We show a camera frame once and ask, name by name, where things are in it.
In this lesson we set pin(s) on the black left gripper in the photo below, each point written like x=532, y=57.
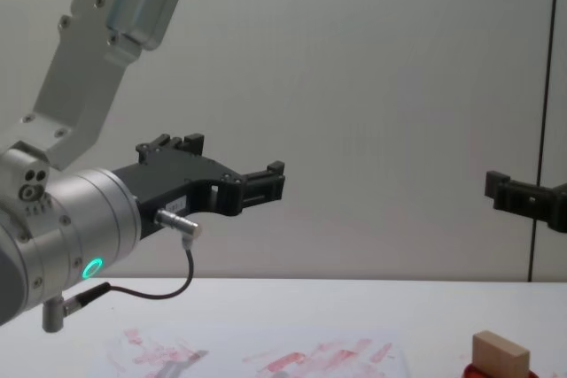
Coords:
x=177, y=185

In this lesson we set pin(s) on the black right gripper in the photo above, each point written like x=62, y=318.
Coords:
x=556, y=207

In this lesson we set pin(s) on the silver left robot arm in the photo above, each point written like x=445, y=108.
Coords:
x=75, y=214

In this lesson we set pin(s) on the pale wooden block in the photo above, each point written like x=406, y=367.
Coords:
x=498, y=353

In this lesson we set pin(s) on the red round base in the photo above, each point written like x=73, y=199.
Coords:
x=467, y=371

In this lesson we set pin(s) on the white sheet with red smears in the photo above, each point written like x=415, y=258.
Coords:
x=248, y=356

